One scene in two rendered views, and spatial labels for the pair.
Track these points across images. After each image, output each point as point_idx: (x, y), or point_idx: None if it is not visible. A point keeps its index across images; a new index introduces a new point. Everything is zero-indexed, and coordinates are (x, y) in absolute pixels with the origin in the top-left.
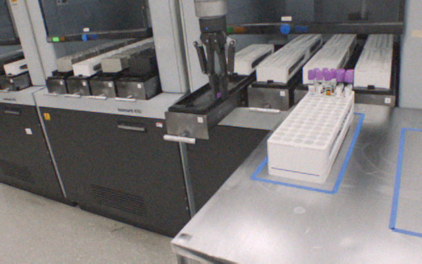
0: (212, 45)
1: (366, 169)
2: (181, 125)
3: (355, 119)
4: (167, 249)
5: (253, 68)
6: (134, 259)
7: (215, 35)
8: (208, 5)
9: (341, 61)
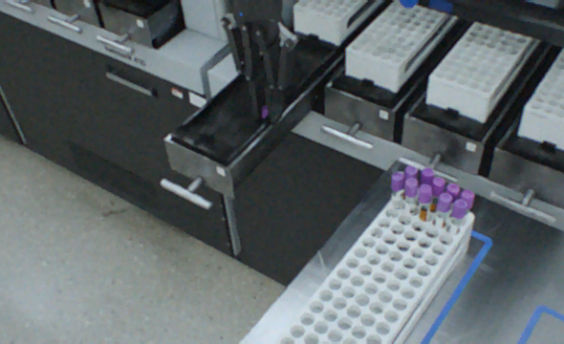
0: (254, 36)
1: None
2: (192, 166)
3: (468, 254)
4: (192, 263)
5: (352, 27)
6: (137, 276)
7: (259, 22)
8: None
9: (517, 59)
